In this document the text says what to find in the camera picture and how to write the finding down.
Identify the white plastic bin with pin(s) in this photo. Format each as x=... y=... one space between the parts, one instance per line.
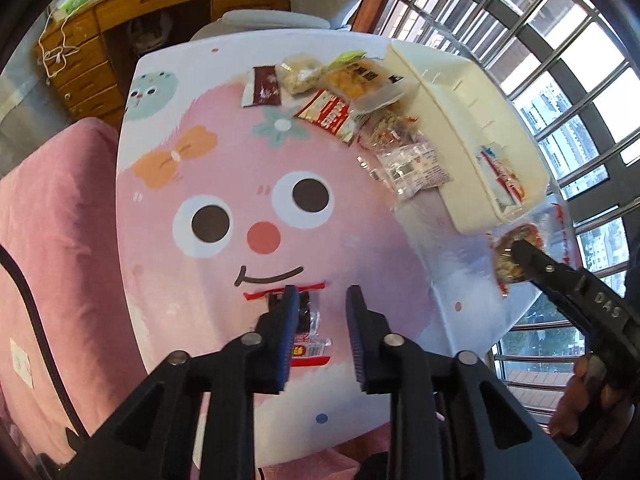
x=470 y=110

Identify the person's right hand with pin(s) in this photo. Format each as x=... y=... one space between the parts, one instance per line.
x=570 y=400

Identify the clear mixed nut packet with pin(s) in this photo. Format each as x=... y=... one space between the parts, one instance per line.
x=505 y=266

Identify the clear oat flakes packet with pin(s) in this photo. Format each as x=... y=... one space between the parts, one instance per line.
x=390 y=130
x=415 y=170

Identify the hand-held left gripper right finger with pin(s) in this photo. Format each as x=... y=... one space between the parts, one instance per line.
x=357 y=340

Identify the pink blanket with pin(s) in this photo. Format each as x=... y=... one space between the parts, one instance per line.
x=60 y=235

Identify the green tissue pack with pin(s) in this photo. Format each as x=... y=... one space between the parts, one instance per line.
x=72 y=2

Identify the dark brown snack packet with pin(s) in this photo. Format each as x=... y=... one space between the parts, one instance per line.
x=264 y=87

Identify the red white cookie packet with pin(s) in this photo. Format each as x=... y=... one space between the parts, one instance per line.
x=330 y=115

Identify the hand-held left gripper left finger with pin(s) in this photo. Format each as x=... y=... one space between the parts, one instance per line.
x=287 y=340

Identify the grey striped bundle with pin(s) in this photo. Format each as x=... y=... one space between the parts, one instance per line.
x=150 y=30

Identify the orange crisps clear packet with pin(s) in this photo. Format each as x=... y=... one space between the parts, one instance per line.
x=360 y=82

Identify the grey office chair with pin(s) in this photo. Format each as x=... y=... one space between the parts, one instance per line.
x=270 y=20

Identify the silver red blue snack packet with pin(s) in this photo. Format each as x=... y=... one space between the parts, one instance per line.
x=502 y=180

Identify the pink fleece cloth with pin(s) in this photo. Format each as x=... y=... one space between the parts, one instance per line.
x=325 y=455

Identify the green snack packet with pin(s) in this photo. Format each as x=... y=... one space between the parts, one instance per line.
x=345 y=59

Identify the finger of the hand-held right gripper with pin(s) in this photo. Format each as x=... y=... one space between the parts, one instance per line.
x=542 y=270

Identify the printed cartoon tablecloth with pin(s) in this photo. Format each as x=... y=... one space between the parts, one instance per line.
x=210 y=160

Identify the dark plum snack packet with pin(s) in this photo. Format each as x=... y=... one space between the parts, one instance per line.
x=310 y=317

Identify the pale puffs clear packet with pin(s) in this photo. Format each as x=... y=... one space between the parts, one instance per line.
x=300 y=76

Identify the wooden desk with drawers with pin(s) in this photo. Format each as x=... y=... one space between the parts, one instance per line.
x=150 y=2

